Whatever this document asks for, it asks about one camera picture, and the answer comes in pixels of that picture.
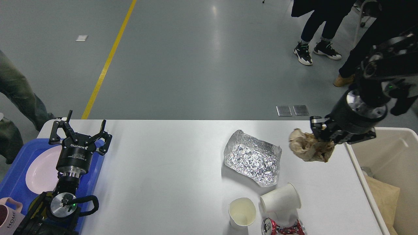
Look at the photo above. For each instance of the pink plate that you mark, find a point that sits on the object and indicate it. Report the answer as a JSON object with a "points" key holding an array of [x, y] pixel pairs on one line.
{"points": [[42, 175]]}

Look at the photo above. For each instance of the metal floor socket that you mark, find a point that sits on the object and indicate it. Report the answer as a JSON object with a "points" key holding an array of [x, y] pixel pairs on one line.
{"points": [[301, 110], [284, 111]]}

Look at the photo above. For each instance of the white frame chair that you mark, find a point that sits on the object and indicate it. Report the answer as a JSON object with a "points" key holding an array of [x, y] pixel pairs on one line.
{"points": [[365, 9]]}

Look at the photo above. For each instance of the right metal floor socket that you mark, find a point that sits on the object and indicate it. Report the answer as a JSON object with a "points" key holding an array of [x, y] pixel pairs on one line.
{"points": [[301, 110]]}

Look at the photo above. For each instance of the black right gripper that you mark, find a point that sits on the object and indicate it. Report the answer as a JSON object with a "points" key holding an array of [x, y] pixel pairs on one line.
{"points": [[352, 119]]}

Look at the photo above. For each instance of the beige plastic bin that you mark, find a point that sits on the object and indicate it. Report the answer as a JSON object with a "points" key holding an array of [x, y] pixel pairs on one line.
{"points": [[393, 158]]}

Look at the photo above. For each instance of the pink ribbed mug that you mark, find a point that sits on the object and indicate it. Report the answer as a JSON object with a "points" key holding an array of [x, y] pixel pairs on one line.
{"points": [[10, 215]]}

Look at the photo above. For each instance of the blue plastic tray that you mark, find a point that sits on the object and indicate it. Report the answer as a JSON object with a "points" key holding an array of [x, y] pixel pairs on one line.
{"points": [[14, 185]]}

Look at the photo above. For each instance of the clear plastic bottle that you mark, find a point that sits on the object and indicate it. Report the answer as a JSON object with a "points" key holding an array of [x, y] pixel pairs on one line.
{"points": [[366, 171]]}

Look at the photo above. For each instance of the left metal floor socket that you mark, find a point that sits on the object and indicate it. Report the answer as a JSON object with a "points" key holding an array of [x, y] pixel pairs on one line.
{"points": [[284, 111]]}

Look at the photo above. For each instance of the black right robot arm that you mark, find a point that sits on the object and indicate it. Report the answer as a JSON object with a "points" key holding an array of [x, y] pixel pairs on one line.
{"points": [[385, 82]]}

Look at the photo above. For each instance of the person in tan boots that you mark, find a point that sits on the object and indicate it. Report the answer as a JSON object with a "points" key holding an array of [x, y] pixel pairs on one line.
{"points": [[396, 17]]}

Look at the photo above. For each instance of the brown paper bag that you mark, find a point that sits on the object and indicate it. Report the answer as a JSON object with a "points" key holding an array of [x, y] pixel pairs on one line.
{"points": [[386, 197]]}

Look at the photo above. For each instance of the crushed red soda can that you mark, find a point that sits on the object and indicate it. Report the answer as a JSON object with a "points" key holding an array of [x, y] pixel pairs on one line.
{"points": [[270, 227]]}

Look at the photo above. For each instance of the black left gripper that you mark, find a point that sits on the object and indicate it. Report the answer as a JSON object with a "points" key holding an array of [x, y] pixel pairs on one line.
{"points": [[77, 155]]}

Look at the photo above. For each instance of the aluminium foil sheet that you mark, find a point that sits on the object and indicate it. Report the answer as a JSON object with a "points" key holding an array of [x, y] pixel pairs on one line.
{"points": [[254, 158]]}

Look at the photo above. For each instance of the brown paper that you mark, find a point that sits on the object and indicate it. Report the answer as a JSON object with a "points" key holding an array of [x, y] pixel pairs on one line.
{"points": [[306, 147]]}

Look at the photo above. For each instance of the person in green trousers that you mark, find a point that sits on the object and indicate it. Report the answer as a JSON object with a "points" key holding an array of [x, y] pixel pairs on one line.
{"points": [[14, 85]]}

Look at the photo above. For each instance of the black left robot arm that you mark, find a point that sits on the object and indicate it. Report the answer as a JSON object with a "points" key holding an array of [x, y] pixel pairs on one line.
{"points": [[57, 212]]}

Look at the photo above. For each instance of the white paper cup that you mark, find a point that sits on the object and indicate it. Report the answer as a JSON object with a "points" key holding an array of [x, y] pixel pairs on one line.
{"points": [[242, 213], [283, 198]]}

